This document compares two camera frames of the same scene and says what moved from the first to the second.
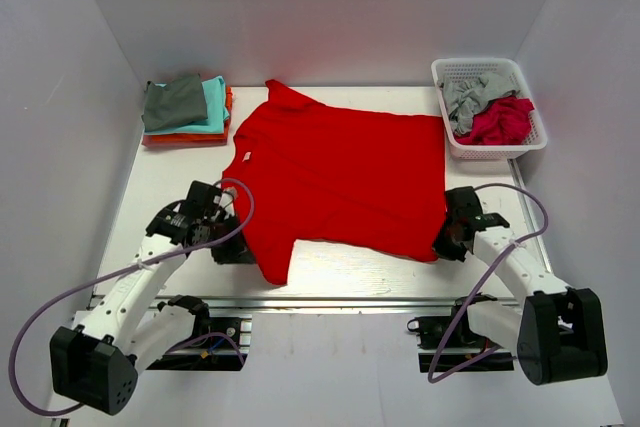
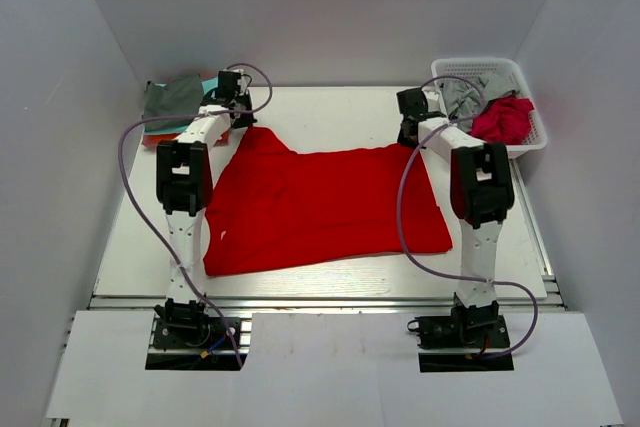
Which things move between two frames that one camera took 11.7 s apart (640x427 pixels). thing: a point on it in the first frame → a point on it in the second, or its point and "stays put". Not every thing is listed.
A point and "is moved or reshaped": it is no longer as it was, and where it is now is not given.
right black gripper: x=442 y=249 → x=403 y=140
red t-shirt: x=374 y=181 is moved or reshaped
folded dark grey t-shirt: x=181 y=104 stays put
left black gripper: x=237 y=252 → x=246 y=122
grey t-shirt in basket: x=464 y=98 stays put
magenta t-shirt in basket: x=503 y=121 stays put
